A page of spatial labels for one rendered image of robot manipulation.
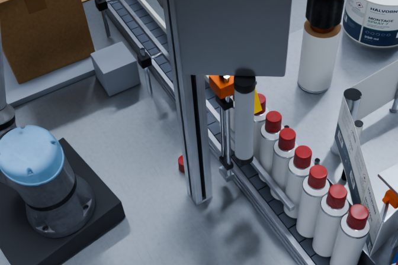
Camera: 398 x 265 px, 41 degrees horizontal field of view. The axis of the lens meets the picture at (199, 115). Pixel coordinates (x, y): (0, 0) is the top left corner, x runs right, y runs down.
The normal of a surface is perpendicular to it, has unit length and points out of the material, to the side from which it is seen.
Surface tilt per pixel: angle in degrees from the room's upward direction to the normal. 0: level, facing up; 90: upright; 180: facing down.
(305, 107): 0
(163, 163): 0
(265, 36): 90
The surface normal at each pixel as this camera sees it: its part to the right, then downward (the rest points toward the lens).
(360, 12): -0.75, 0.51
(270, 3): -0.09, 0.74
